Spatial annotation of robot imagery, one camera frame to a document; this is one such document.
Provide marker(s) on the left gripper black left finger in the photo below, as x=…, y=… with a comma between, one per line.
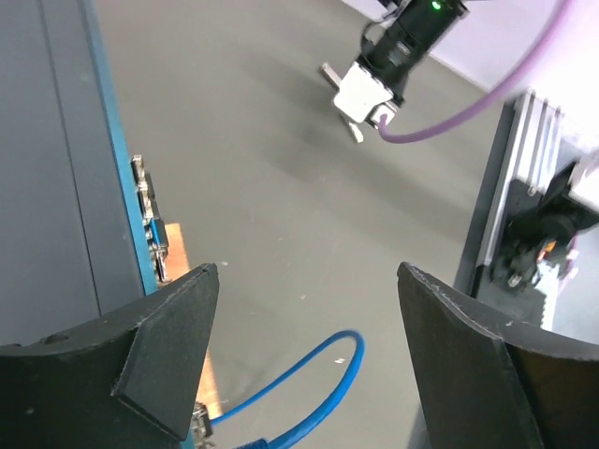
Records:
x=113, y=382

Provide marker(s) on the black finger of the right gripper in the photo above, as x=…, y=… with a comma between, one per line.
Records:
x=328, y=73

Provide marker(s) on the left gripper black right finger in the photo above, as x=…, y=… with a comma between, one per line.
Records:
x=486, y=380

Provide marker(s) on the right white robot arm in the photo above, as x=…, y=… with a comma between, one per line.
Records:
x=389, y=49

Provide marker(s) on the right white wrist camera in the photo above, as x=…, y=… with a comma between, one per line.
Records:
x=361, y=98

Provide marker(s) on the grey slotted cable duct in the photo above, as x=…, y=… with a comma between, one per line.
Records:
x=551, y=283

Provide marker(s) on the dark blue network switch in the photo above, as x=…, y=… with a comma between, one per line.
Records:
x=78, y=236

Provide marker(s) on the aluminium frame rail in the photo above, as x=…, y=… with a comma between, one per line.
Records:
x=525, y=148

